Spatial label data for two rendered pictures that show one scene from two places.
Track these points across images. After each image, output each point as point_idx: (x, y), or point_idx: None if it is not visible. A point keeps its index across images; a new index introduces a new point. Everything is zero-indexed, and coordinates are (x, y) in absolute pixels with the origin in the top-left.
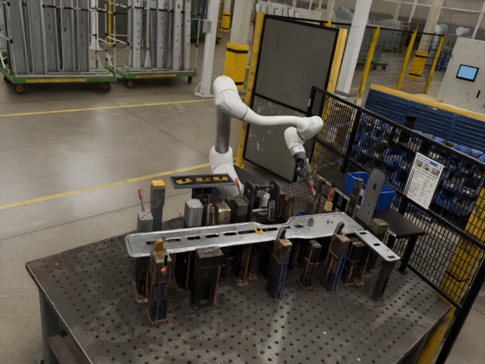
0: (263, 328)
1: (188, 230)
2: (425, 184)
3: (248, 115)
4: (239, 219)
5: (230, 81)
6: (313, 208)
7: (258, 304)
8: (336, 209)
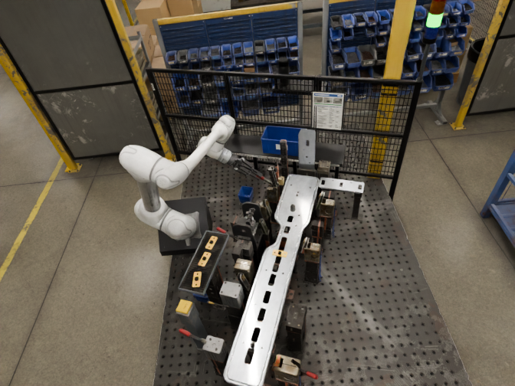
0: (346, 312)
1: (248, 312)
2: (331, 112)
3: (189, 169)
4: (251, 256)
5: (143, 150)
6: (276, 192)
7: (319, 298)
8: None
